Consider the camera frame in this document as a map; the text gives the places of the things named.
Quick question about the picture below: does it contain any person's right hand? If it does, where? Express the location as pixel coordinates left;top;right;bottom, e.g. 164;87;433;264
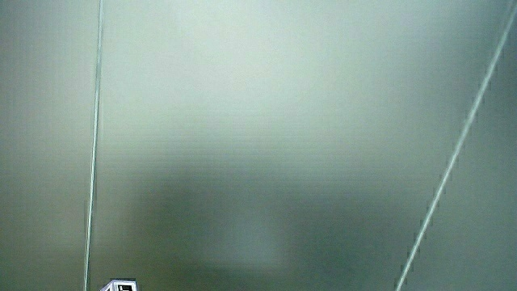
99;278;139;291

